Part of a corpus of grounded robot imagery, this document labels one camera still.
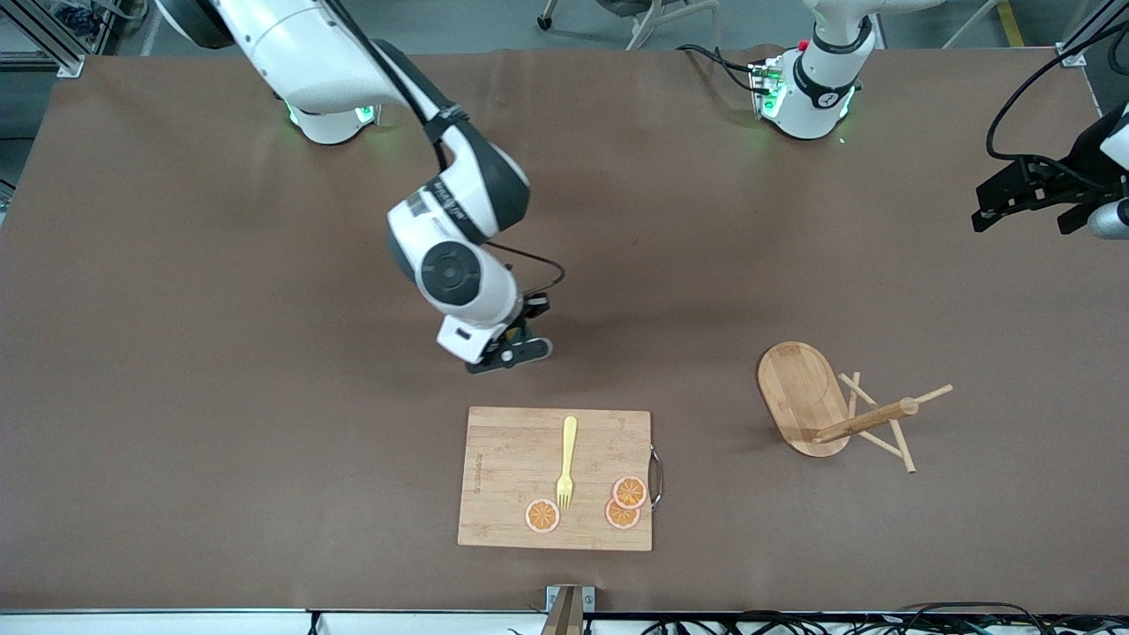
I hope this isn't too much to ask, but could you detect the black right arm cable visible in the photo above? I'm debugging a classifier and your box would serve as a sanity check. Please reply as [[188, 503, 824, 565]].
[[326, 0, 566, 296]]

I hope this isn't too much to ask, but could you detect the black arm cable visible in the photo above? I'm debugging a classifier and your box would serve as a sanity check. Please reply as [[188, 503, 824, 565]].
[[326, 0, 566, 296], [984, 18, 1129, 191]]

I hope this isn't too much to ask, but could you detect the aluminium frame post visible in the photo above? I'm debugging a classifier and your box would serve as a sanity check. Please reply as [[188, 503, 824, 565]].
[[1058, 0, 1129, 67], [0, 0, 86, 78]]

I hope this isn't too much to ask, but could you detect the chair base with castors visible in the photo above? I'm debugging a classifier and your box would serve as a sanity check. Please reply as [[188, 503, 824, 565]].
[[538, 0, 720, 49]]

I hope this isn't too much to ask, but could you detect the wooden mug rack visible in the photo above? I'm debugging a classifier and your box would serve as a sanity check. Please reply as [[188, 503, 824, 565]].
[[757, 342, 953, 474]]

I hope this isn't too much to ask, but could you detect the black left base cable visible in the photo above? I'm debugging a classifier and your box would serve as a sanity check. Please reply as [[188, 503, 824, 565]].
[[677, 44, 768, 93]]

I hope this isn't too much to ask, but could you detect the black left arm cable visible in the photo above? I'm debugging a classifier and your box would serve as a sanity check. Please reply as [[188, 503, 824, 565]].
[[984, 18, 1129, 191]]

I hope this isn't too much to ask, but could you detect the bamboo cutting board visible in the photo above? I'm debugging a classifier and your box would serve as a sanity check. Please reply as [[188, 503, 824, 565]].
[[457, 407, 654, 553]]

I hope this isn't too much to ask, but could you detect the metal table bracket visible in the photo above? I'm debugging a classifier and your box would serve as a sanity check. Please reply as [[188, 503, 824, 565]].
[[545, 585, 596, 635]]

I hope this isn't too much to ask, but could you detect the yellow plastic fork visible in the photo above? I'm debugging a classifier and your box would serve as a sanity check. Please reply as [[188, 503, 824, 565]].
[[556, 416, 579, 511]]

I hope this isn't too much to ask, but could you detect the black cable bundle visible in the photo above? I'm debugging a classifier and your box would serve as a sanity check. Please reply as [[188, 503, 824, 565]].
[[639, 602, 1129, 635]]

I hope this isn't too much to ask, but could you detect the white table edge rail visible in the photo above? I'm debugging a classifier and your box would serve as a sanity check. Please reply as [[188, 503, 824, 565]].
[[0, 609, 1129, 635]]

